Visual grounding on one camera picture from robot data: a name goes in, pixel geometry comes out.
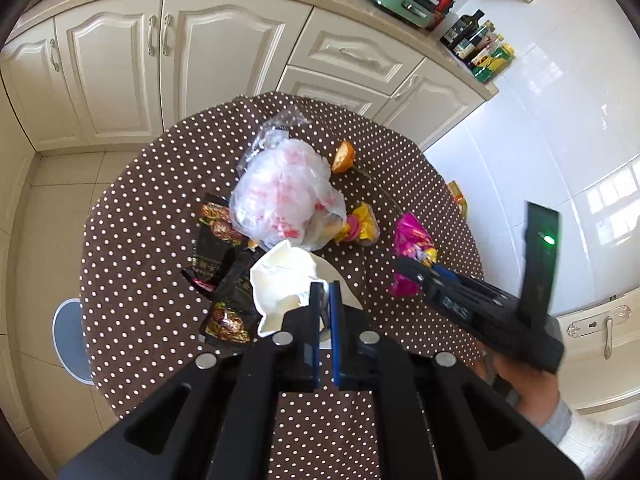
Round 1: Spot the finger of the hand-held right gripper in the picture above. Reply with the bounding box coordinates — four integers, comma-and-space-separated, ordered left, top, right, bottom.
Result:
395, 258, 443, 306
431, 264, 483, 292

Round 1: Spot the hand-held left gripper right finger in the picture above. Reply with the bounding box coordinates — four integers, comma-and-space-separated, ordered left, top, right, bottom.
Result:
330, 281, 586, 480

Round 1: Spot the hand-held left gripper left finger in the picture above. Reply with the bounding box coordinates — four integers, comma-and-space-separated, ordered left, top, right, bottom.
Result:
57, 281, 331, 480

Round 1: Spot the pink snack wrapper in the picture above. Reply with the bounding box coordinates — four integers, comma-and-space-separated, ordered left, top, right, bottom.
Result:
389, 212, 439, 298

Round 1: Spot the white tissue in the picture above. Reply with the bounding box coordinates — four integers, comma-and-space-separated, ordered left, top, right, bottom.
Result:
249, 239, 366, 351

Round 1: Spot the black printed snack wrapper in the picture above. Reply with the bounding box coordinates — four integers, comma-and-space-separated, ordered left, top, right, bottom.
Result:
200, 247, 262, 346
181, 192, 251, 296

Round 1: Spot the orange peel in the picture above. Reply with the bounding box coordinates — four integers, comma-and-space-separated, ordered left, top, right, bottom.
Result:
330, 141, 357, 175

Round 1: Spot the light blue trash bin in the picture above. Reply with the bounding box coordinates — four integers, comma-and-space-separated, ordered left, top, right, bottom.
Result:
51, 298, 97, 386

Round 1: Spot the person's right hand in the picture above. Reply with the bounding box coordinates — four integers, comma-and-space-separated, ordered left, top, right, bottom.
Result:
472, 347, 561, 428

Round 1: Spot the yellow pink candy wrapper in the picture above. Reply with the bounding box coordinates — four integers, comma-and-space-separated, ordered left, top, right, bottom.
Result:
334, 203, 381, 247

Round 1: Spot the yellow packet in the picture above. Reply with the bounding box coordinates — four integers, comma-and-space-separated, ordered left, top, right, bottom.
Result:
446, 180, 470, 218

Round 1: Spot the thin wooden skewer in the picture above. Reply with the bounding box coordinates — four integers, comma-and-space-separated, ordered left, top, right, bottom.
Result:
354, 166, 407, 217

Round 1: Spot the white door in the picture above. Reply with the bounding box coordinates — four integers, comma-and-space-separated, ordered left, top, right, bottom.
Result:
554, 287, 640, 413

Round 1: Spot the white plastic bag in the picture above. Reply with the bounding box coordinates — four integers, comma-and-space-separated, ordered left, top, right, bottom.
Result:
231, 137, 347, 252

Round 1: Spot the cream cabinet door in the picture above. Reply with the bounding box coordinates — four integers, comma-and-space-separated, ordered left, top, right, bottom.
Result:
372, 57, 485, 152
160, 0, 314, 137
54, 0, 166, 150
0, 30, 87, 152

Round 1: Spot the clear plastic bag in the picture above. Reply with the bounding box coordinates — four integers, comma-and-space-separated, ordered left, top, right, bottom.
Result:
236, 107, 308, 171

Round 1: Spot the cream cabinet drawer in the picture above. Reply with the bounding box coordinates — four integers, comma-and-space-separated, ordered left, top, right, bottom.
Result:
286, 9, 427, 97
276, 66, 392, 117

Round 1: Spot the brown polka dot tablecloth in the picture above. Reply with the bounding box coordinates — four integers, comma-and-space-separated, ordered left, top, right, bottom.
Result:
79, 91, 486, 480

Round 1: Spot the yellow green bottle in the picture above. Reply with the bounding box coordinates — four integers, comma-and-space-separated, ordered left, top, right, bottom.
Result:
472, 42, 516, 84

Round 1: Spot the dark sauce bottle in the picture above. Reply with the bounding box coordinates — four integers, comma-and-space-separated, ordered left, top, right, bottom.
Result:
457, 20, 497, 62

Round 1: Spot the dark oil bottle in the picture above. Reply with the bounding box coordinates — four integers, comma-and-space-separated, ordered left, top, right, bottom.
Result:
440, 9, 486, 52

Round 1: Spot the red label soda bottle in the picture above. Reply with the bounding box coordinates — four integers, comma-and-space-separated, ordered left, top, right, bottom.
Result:
434, 0, 460, 29

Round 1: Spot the metal door handle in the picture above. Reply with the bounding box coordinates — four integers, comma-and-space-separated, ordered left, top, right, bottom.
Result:
566, 303, 629, 359

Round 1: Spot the metal drawer handle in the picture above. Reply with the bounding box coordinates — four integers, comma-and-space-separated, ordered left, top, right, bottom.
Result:
339, 48, 379, 67

